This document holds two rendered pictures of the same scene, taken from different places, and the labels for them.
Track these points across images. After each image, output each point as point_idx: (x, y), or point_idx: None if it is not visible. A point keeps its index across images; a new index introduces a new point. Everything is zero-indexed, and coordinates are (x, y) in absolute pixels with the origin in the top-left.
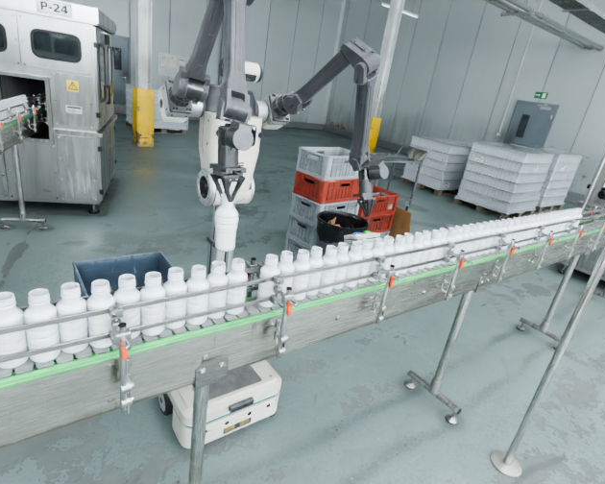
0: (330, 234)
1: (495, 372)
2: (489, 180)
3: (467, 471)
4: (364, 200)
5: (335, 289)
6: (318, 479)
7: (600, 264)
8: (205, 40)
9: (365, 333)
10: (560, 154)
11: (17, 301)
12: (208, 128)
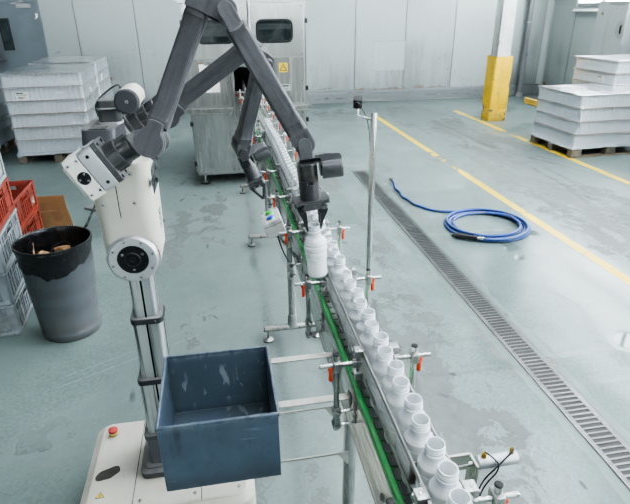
0: (62, 264)
1: (286, 286)
2: (51, 118)
3: None
4: (259, 184)
5: None
6: (330, 440)
7: (373, 153)
8: (184, 81)
9: (182, 337)
10: (94, 61)
11: None
12: (133, 183)
